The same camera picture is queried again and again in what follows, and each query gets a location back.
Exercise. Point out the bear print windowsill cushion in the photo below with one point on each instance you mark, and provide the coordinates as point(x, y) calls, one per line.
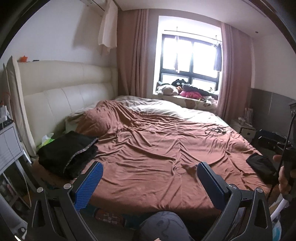
point(208, 104)

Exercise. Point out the person's knee in grey pants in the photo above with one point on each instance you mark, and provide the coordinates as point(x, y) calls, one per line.
point(164, 225)

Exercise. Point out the right pink curtain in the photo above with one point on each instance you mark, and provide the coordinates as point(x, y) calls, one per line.
point(235, 91)

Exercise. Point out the beige plush toy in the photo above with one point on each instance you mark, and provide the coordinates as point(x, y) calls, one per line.
point(167, 89)

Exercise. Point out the cream cloth hanging on wall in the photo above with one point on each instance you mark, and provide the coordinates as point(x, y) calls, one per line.
point(107, 37)

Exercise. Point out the cream bed sheet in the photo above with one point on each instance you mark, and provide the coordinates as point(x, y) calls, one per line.
point(163, 107)

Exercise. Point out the white air conditioner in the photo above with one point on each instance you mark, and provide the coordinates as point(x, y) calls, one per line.
point(96, 4)

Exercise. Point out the stack of folded black clothes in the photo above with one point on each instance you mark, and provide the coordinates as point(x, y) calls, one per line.
point(53, 155)

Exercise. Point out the pink curtain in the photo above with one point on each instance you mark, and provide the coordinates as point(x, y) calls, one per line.
point(132, 33)
point(235, 91)

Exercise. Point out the person's right hand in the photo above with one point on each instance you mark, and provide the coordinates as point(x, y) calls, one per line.
point(284, 187)

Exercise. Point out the brown bed blanket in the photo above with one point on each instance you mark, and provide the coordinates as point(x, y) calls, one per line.
point(149, 161)

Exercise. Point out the black pants with patterned lining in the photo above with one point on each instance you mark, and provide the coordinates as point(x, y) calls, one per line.
point(81, 154)

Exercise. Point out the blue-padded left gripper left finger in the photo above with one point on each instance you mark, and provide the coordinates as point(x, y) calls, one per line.
point(55, 214)

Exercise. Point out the black framed window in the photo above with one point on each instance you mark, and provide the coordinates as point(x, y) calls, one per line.
point(195, 61)

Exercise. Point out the white bedside shelf unit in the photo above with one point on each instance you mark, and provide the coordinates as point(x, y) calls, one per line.
point(11, 149)

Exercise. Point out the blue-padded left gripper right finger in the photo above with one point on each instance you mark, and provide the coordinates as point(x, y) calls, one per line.
point(244, 214)

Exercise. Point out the pink cloth on windowsill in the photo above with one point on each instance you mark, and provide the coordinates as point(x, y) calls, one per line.
point(191, 94)

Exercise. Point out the orange item on headboard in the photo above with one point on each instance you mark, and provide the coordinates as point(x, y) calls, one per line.
point(23, 59)

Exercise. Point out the black plush cat toy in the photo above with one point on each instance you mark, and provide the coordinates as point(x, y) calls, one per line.
point(179, 83)

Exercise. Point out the cream upholstered headboard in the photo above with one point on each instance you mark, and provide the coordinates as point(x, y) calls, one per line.
point(44, 93)

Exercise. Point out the black garment at bed edge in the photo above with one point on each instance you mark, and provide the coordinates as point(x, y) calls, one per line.
point(263, 167)

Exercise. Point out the left pink curtain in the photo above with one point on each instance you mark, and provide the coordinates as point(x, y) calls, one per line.
point(132, 33)

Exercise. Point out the green tissue pack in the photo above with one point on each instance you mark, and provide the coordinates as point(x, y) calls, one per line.
point(46, 140)

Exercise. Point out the white bedside cabinet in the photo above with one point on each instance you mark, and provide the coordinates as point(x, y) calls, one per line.
point(244, 130)

